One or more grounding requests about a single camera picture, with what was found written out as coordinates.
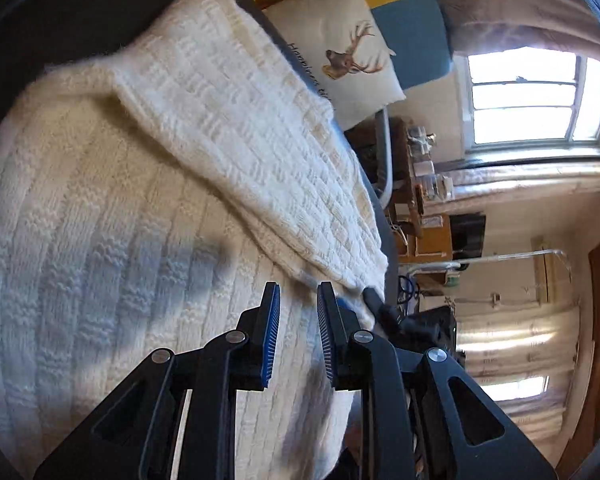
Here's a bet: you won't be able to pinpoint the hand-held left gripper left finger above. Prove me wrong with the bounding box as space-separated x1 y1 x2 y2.
32 281 282 480

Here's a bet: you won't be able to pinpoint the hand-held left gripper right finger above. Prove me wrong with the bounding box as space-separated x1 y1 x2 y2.
316 281 556 480

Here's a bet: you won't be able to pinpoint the white knit sweater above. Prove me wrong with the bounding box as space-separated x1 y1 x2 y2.
0 0 390 480

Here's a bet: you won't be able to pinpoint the orange wooden cabinet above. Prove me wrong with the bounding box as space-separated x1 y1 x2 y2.
397 212 453 263

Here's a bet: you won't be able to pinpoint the pale patterned curtain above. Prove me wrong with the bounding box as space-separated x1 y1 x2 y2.
430 152 600 201
455 305 581 441
420 0 600 61

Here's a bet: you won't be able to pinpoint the black television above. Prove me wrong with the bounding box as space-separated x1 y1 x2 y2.
450 214 487 256

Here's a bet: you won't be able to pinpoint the white pole stand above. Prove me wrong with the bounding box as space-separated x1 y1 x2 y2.
405 247 568 281

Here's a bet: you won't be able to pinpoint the small window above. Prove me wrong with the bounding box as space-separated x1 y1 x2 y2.
480 375 551 403

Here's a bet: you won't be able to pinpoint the brown wooden desk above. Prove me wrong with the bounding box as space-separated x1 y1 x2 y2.
347 117 431 261

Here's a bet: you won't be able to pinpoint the stacked clear organizer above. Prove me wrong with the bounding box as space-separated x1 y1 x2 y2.
420 172 456 201

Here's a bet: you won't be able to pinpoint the clear glass jars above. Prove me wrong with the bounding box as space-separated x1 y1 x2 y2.
407 125 437 153

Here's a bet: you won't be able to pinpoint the large barred window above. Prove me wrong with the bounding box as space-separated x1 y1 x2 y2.
462 49 600 148

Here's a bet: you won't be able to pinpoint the grey yellow blue sofa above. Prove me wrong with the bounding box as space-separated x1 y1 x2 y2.
252 0 455 208

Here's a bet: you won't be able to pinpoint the deer print pillow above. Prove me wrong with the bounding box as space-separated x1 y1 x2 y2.
260 0 407 131

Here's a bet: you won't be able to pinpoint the blue ring wheel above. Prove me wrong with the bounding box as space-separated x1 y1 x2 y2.
399 275 422 306

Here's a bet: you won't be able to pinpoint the wall air conditioner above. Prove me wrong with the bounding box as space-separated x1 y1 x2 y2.
530 236 573 306

